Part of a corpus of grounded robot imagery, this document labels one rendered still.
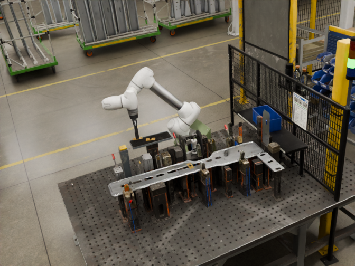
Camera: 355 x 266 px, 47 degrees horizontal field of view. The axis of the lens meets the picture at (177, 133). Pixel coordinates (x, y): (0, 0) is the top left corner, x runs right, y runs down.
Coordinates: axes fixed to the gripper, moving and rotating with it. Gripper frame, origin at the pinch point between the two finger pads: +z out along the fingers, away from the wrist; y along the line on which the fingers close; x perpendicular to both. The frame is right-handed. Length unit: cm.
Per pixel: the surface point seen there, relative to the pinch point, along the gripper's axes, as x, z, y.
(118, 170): -21.7, 19.6, 20.4
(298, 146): 134, 22, 37
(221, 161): 66, 25, 29
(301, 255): 117, 103, 82
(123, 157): -15.1, 17.3, 4.0
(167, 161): 21.5, 22.1, 17.6
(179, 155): 33.6, 22.4, 11.9
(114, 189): -27, 26, 38
